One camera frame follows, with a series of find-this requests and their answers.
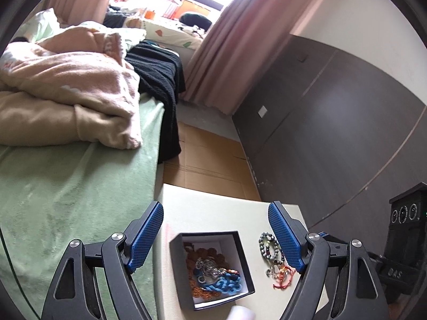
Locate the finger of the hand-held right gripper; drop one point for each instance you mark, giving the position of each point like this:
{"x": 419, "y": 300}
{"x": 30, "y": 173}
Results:
{"x": 333, "y": 237}

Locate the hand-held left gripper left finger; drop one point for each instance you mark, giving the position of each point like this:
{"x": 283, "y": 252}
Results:
{"x": 146, "y": 236}

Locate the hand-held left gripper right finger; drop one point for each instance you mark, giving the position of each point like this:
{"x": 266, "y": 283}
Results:
{"x": 285, "y": 236}

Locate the black jewelry box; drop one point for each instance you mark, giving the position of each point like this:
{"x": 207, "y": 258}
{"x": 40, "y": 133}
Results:
{"x": 176, "y": 260}

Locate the green bedsheet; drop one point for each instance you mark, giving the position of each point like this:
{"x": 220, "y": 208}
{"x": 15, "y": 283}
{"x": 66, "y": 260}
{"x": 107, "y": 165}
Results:
{"x": 73, "y": 190}

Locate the pale blurred object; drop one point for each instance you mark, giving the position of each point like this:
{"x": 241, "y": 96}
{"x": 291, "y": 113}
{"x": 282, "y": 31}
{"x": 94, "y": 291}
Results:
{"x": 243, "y": 314}

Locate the flat cardboard sheet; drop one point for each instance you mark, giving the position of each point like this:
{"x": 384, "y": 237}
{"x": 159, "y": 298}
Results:
{"x": 206, "y": 166}

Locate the black knit blanket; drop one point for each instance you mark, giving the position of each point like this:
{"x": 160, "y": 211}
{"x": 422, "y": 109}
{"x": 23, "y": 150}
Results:
{"x": 156, "y": 73}

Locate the pink quilt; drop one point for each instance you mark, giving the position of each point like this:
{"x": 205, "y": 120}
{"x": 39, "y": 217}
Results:
{"x": 60, "y": 83}

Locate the white printed pillow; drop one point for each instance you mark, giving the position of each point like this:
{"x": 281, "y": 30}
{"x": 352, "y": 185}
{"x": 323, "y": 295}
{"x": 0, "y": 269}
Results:
{"x": 170, "y": 30}

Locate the dark green cushion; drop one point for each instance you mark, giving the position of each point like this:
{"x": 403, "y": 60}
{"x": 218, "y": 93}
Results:
{"x": 196, "y": 20}

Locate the orange container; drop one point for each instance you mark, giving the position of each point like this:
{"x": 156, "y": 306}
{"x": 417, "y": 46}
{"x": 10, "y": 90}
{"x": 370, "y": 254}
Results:
{"x": 150, "y": 14}

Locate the pale green pillow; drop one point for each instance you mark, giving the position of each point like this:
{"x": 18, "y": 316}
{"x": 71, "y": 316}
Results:
{"x": 41, "y": 25}

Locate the white wall socket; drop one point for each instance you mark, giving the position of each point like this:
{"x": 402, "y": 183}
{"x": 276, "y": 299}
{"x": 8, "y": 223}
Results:
{"x": 263, "y": 111}

